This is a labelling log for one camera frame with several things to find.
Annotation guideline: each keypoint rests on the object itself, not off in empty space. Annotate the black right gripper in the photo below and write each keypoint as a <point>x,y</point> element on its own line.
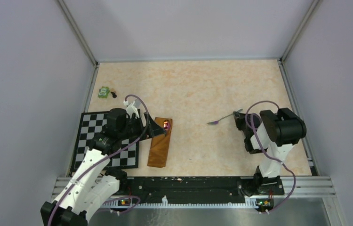
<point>239,117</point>

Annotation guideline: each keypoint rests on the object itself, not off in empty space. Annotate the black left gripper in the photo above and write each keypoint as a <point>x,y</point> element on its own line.
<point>153,130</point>

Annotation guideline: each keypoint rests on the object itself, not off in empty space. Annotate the iridescent rainbow spoon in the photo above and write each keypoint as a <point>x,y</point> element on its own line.
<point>167,124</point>

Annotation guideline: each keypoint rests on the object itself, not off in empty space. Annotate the brown satin napkin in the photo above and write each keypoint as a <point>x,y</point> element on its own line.
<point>159,148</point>

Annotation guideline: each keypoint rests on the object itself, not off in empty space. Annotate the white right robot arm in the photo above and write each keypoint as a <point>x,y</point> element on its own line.
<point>274,133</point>

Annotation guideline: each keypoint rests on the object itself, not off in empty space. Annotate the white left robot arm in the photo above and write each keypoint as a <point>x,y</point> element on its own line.
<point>82,196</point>

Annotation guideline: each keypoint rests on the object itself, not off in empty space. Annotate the black white chessboard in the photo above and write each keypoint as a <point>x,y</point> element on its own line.
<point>91,135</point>

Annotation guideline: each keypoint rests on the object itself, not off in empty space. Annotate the small wooden black-tipped piece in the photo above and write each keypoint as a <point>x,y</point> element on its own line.
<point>113,93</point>

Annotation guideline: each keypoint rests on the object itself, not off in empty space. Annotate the green toy block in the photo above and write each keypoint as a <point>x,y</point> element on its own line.
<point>103,92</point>

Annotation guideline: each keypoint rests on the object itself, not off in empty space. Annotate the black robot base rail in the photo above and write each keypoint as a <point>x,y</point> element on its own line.
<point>198,190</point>

